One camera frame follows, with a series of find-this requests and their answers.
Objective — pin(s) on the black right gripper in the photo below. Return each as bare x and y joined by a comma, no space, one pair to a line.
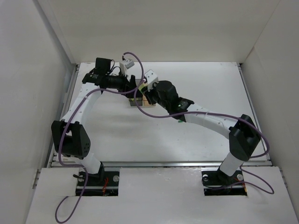
147,95

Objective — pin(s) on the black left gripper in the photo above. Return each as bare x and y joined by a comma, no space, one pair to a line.
132,83

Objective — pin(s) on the lime lego piece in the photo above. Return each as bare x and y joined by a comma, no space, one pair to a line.
142,88

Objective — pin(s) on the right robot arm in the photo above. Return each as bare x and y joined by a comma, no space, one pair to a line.
241,132

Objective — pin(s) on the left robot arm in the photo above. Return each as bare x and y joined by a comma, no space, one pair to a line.
69,135

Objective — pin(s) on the amber transparent container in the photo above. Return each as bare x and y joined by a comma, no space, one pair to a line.
146,102

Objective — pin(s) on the smoky grey transparent container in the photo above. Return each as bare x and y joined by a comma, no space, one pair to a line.
135,98

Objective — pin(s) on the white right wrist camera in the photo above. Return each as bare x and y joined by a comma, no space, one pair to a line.
151,78

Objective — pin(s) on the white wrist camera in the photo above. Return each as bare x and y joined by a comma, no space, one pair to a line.
151,78
126,64

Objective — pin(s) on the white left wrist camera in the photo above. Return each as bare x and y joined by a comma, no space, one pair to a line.
126,64

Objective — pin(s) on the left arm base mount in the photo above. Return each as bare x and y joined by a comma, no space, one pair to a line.
106,185

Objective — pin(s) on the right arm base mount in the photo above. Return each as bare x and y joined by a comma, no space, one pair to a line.
217,184

